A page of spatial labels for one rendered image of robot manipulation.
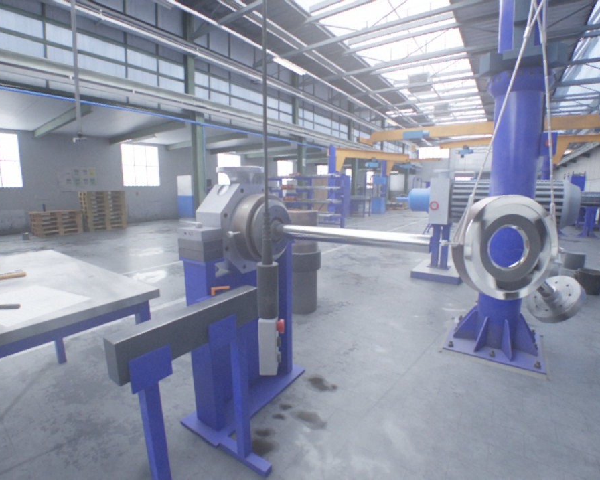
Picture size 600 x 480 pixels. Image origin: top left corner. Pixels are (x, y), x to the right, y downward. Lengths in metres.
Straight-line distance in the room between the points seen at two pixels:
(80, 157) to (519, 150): 12.87
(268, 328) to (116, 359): 0.53
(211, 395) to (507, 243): 2.29
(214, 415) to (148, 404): 0.73
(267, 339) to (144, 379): 0.54
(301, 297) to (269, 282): 2.56
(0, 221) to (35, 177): 1.74
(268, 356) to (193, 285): 0.96
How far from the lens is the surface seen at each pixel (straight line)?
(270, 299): 0.64
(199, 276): 1.52
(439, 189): 4.70
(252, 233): 1.48
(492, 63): 2.79
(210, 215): 1.57
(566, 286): 1.46
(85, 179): 13.37
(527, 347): 3.00
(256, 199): 1.54
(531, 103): 2.77
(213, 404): 1.82
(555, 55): 2.79
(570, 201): 4.70
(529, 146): 2.72
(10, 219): 12.73
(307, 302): 3.22
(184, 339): 1.15
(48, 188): 13.05
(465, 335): 3.01
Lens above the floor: 1.30
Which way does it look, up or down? 10 degrees down
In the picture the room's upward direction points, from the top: straight up
